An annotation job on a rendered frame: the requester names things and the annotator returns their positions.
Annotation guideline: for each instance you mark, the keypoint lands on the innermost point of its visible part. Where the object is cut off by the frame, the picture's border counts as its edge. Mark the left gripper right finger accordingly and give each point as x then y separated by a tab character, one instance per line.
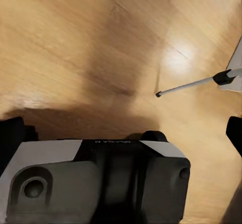
234	132

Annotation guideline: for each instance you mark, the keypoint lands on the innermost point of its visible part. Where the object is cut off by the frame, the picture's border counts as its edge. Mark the camera tripod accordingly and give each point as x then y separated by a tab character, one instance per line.
222	78

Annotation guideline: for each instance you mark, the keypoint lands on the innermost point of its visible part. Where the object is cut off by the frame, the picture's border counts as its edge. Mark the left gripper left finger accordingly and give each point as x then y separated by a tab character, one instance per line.
12	133

